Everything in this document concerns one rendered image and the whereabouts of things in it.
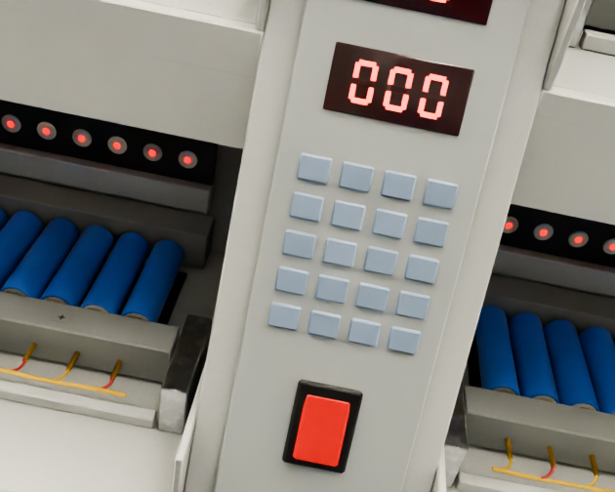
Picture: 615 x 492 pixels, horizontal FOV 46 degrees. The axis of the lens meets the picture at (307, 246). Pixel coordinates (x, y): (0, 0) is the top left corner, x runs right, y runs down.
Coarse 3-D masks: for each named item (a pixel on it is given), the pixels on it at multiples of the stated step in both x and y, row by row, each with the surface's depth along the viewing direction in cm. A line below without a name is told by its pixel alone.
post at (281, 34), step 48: (288, 0) 24; (288, 48) 24; (528, 48) 24; (528, 96) 24; (240, 192) 25; (480, 192) 25; (240, 240) 26; (480, 240) 25; (240, 288) 26; (480, 288) 26; (240, 336) 27; (432, 384) 27; (432, 432) 27; (192, 480) 28; (432, 480) 28
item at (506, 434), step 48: (528, 240) 42; (576, 240) 42; (528, 288) 42; (576, 288) 43; (480, 336) 40; (528, 336) 40; (576, 336) 40; (480, 384) 39; (528, 384) 37; (576, 384) 37; (480, 432) 35; (528, 432) 34; (576, 432) 34; (480, 480) 33; (528, 480) 34; (576, 480) 35
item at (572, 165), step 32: (576, 0) 22; (608, 0) 29; (576, 32) 28; (608, 32) 31; (576, 64) 27; (608, 64) 27; (544, 96) 24; (576, 96) 24; (608, 96) 25; (544, 128) 25; (576, 128) 25; (608, 128) 25; (544, 160) 26; (576, 160) 25; (608, 160) 25; (544, 192) 26; (576, 192) 26; (608, 192) 26
